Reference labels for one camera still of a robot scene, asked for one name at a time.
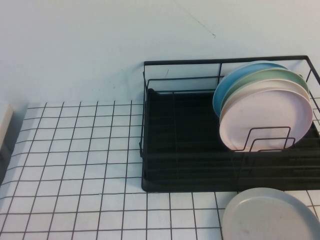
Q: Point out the white black-grid tablecloth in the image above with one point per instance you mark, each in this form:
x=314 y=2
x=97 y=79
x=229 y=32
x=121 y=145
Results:
x=75 y=155

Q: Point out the pink plate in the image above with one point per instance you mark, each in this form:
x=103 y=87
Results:
x=262 y=112

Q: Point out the blue plate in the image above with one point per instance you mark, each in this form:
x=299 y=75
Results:
x=222 y=95

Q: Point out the green plate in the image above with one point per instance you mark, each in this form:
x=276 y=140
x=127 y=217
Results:
x=272 y=74

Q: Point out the grey plate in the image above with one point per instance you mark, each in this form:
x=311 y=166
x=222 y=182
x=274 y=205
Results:
x=265 y=220

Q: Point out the cream plate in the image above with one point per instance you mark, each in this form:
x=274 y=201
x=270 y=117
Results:
x=287 y=84

